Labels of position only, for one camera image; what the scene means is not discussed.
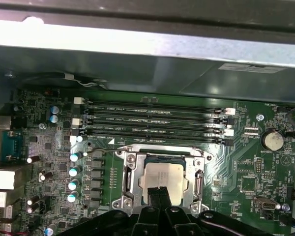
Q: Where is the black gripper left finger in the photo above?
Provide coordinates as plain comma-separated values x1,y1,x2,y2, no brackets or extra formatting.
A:
61,187,161,236

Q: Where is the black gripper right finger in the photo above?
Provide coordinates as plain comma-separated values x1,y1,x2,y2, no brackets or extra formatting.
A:
160,186,268,236

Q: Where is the silver CPU plate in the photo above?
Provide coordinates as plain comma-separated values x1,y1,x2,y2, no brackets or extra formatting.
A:
139,157,190,206

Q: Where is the CPU socket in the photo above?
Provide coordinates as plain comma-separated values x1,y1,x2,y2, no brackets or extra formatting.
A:
112,144,214,214

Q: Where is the green motherboard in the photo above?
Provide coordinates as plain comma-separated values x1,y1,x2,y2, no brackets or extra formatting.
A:
12,86,295,236

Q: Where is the internal USB port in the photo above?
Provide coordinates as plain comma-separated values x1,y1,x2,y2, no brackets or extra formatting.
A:
254,196,278,211

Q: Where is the round coin cell battery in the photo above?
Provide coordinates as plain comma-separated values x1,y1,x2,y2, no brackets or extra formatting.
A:
260,127,285,152

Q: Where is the black open PC case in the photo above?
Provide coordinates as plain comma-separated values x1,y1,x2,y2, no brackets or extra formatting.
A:
0,0,295,170

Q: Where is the blue serial port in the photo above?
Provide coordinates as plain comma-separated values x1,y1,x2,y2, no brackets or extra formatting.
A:
1,130,23,163

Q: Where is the silver rear port block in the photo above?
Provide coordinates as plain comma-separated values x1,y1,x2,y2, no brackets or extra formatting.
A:
0,191,13,236
0,169,15,190

